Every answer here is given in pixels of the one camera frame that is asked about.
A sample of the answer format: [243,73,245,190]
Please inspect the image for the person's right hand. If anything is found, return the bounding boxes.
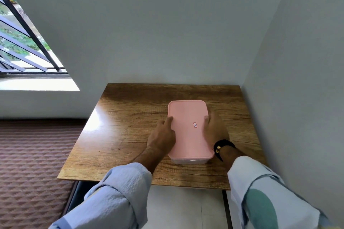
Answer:
[203,111,230,148]

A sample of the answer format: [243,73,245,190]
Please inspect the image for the person's left hand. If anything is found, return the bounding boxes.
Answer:
[146,116,176,155]

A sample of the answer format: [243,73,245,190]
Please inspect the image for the pink plastic lid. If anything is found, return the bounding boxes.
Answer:
[167,100,215,160]

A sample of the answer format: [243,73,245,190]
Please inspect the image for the person's right forearm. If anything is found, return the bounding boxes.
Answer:
[219,146,334,229]

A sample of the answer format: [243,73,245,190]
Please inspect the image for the person's left forearm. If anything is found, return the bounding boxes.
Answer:
[49,146,164,229]

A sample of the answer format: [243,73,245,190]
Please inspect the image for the wooden table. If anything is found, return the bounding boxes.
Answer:
[57,83,268,191]

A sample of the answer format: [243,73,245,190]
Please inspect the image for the brown patterned mattress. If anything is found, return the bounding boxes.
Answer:
[0,119,88,229]

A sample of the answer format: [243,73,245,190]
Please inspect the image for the black window grille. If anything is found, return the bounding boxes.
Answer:
[0,0,68,73]

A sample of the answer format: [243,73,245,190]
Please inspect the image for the black beaded bracelet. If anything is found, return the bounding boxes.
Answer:
[213,139,236,162]

